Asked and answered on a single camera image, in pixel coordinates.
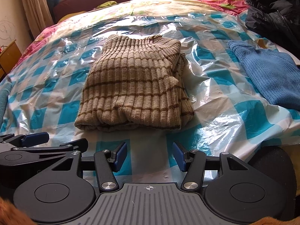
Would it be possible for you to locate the beige brown striped knit sweater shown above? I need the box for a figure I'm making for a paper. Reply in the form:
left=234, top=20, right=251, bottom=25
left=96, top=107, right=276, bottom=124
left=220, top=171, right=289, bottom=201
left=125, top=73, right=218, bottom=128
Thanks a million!
left=74, top=34, right=194, bottom=132

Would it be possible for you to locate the teal knit garment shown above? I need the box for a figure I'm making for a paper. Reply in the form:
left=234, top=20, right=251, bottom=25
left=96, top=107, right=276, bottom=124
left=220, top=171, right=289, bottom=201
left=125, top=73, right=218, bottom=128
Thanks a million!
left=0, top=82, right=12, bottom=126

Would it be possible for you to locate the blue white checkered plastic sheet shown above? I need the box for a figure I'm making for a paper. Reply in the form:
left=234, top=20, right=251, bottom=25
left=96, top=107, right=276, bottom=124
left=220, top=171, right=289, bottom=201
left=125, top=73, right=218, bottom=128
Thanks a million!
left=1, top=12, right=299, bottom=182

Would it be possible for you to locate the wooden desk cabinet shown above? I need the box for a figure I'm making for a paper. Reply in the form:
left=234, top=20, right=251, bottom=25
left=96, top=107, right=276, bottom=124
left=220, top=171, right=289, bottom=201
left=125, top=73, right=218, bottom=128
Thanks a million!
left=0, top=40, right=22, bottom=80

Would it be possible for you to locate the blue knit sweater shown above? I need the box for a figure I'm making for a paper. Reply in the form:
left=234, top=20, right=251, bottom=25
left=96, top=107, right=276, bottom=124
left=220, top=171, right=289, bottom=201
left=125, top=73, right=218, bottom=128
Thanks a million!
left=228, top=40, right=299, bottom=111

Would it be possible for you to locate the beige left curtain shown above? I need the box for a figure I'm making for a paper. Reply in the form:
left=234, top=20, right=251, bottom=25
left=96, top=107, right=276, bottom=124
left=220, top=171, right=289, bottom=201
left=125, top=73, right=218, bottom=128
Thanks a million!
left=22, top=0, right=54, bottom=38

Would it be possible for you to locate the yellow green pillow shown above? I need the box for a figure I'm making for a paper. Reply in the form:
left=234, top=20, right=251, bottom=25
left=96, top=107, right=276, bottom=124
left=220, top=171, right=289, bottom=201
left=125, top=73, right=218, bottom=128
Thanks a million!
left=96, top=1, right=117, bottom=9

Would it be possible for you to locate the black puffer jacket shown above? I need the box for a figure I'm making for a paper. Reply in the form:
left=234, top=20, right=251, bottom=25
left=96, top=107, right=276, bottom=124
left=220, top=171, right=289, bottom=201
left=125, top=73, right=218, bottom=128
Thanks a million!
left=245, top=0, right=299, bottom=58

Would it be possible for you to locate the pink floral bed quilt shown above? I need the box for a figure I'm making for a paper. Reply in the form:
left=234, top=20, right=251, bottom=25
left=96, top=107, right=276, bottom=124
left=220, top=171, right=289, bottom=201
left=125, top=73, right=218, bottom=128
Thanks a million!
left=16, top=0, right=249, bottom=66

